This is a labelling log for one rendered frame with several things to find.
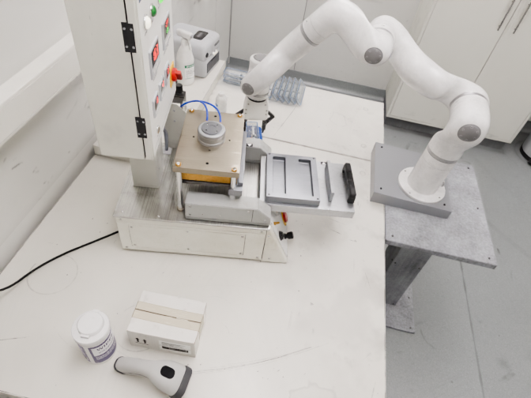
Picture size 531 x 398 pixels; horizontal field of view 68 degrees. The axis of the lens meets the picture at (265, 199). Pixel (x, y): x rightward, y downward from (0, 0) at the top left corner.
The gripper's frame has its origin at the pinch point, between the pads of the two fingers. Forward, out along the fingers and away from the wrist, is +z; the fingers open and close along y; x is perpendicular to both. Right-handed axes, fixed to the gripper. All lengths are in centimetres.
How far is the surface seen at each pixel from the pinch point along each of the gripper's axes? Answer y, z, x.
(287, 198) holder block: -6, -16, 55
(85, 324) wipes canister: 46, -7, 90
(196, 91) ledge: 25.2, 3.4, -30.8
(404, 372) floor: -75, 84, 74
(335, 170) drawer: -24.2, -13.7, 39.6
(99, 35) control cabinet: 39, -64, 57
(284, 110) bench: -17.0, 8.1, -26.0
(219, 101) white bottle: 14.6, -3.5, -13.0
